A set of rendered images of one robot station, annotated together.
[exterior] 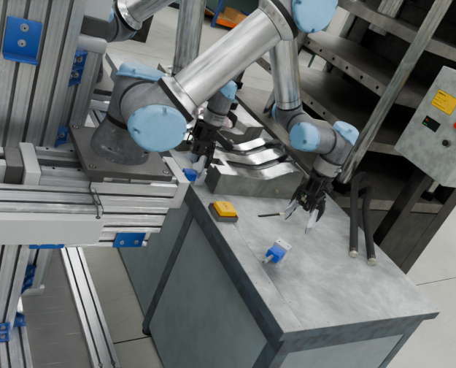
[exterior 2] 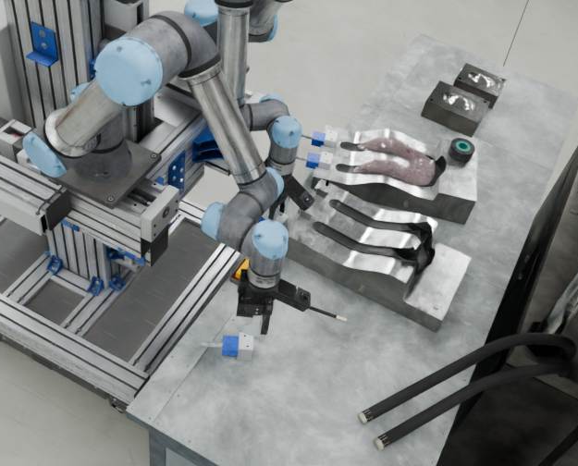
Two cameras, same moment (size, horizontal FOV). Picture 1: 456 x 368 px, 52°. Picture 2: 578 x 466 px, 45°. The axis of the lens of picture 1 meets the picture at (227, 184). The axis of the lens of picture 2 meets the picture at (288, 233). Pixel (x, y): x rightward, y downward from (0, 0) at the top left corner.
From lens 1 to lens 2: 1.52 m
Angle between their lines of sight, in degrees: 49
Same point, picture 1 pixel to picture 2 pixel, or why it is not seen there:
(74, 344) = (141, 331)
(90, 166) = not seen: hidden behind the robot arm
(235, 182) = (301, 251)
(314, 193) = (244, 295)
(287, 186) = (381, 290)
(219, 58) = (73, 106)
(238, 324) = not seen: hidden behind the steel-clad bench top
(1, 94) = (44, 83)
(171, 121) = (40, 152)
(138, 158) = (91, 176)
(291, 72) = (219, 140)
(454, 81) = not seen: outside the picture
